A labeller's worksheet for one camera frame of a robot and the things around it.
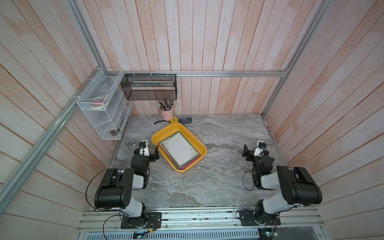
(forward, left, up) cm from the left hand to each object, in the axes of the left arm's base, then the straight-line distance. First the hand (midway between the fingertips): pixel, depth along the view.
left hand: (150, 146), depth 92 cm
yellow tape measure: (+28, -12, -6) cm, 31 cm away
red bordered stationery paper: (-10, -21, -7) cm, 25 cm away
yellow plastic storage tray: (+17, -8, -6) cm, 20 cm away
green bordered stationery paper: (+4, -18, -9) cm, 20 cm away
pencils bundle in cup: (+38, -6, +2) cm, 39 cm away
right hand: (+1, -64, +2) cm, 64 cm away
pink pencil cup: (+29, -8, -1) cm, 30 cm away
